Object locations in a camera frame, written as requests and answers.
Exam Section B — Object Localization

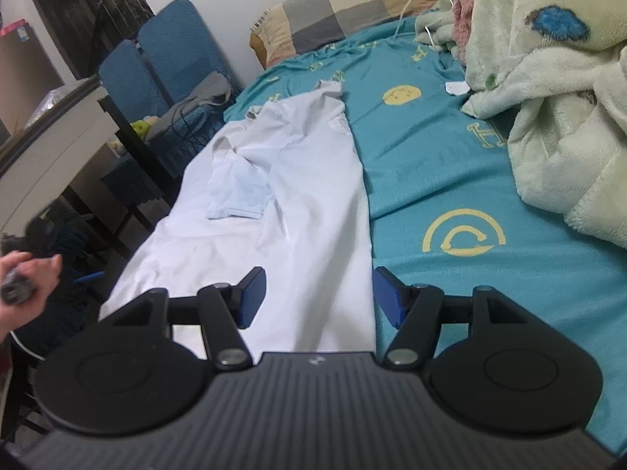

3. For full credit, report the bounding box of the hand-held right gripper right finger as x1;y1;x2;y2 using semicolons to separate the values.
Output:
373;267;535;371

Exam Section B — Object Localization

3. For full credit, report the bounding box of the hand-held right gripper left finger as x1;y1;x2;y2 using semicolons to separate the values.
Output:
100;267;268;371

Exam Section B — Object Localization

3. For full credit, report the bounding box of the white t-shirt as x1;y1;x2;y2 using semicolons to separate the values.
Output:
98;81;376;360

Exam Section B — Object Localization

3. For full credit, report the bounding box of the person's left hand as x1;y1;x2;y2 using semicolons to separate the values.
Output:
0;251;63;343

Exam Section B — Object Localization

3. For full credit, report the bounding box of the dark blue chair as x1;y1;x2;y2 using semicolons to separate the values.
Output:
24;201;118;353

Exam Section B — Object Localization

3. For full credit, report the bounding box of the blue skirted stool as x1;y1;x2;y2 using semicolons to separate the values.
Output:
100;154;173;217

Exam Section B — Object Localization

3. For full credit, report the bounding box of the white desk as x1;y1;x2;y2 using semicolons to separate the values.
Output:
0;76;170;237

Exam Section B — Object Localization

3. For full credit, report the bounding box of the teal printed bed sheet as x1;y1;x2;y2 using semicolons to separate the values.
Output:
223;22;627;456

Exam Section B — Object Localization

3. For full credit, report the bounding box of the yellow green plush toy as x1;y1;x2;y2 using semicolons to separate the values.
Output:
110;116;160;155

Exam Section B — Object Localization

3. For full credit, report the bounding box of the clear plastic bag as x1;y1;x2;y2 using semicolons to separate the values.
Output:
24;83;85;129

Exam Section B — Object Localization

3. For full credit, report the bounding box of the blue covered chair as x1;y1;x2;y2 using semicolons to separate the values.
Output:
98;39;172;128
137;0;242;157

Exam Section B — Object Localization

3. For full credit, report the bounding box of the grey cloth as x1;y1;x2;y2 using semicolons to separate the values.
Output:
147;72;235;139

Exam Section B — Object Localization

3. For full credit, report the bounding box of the cardboard box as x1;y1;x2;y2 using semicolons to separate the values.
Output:
0;20;67;134

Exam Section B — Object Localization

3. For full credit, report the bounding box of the green fleece blanket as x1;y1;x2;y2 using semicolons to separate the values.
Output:
415;0;627;251

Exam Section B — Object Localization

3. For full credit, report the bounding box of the window with metal grille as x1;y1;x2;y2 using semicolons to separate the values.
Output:
12;0;158;80

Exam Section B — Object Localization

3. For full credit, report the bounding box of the checkered pillow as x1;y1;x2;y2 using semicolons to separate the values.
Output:
250;0;450;70

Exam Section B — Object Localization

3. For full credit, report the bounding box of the pink fleece blanket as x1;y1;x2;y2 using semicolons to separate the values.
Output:
451;0;505;62

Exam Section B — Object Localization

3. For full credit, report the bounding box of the black cable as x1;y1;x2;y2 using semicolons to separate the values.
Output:
172;108;212;154

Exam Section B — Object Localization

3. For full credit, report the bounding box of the white charging cable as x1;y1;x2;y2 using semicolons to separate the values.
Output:
392;0;458;52

